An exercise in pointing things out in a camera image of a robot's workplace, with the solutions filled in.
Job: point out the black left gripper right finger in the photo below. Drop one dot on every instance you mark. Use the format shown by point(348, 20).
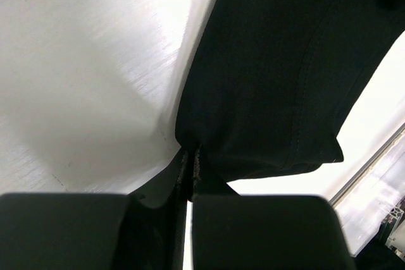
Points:
point(232, 231)

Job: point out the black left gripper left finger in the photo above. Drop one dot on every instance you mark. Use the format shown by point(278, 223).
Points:
point(141, 230)

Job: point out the black skirt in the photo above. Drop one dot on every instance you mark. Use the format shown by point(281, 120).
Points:
point(272, 82)

